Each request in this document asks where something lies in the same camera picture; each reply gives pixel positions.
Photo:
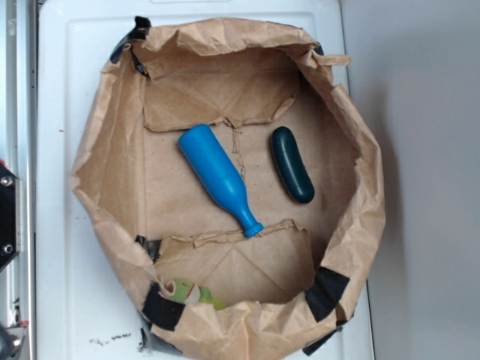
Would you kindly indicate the dark green toy cucumber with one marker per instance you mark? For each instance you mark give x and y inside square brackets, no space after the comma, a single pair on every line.
[290,166]

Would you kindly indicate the green frog toy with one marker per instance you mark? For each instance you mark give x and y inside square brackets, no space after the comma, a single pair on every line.
[185,291]

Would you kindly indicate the black metal bracket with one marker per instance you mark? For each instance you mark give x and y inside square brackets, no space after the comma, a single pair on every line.
[8,219]

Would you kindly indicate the silver metal frame rail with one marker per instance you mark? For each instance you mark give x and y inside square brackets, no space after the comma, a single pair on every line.
[18,51]

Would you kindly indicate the brown paper bag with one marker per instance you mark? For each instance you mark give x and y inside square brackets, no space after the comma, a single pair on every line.
[299,280]

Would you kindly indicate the blue plastic bottle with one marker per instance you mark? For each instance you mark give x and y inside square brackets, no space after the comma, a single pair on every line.
[218,175]

